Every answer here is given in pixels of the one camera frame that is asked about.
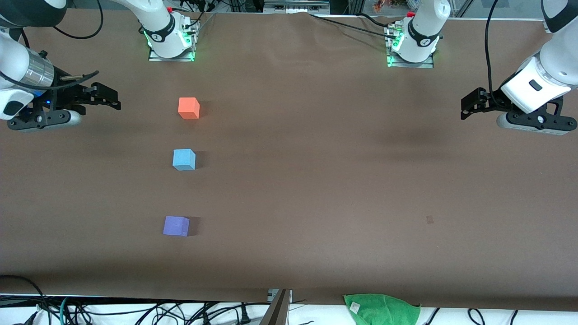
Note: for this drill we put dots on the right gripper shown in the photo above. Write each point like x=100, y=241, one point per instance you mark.
x=72, y=95

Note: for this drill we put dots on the green microfibre cloth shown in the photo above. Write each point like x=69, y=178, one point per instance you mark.
x=384, y=311

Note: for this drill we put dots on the colourful small toys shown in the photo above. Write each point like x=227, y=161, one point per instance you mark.
x=381, y=5

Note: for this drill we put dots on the blue foam block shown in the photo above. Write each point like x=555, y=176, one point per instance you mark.
x=184, y=160

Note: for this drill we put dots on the brown table cover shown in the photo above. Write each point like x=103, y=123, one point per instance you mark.
x=289, y=180

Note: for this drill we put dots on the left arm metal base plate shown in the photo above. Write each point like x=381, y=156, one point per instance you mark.
x=411, y=65

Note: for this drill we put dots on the black power plug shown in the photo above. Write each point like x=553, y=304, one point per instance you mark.
x=244, y=316

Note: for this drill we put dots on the orange foam block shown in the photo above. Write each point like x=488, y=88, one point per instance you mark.
x=188, y=108

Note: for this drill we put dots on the purple foam block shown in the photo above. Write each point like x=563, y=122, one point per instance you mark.
x=176, y=226

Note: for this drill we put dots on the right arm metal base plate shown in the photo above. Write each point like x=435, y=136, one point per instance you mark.
x=171, y=59

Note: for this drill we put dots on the grey metal post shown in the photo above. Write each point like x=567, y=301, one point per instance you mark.
x=277, y=311

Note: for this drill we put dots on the silver metal rail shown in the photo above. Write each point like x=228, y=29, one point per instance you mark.
x=295, y=6

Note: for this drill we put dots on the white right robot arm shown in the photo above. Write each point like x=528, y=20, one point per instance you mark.
x=158, y=27

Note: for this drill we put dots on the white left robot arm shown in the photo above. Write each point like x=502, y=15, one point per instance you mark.
x=422, y=27

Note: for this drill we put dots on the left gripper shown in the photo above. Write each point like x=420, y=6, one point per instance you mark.
x=491, y=99

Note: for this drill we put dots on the small white bracket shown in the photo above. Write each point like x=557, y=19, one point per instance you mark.
x=271, y=294

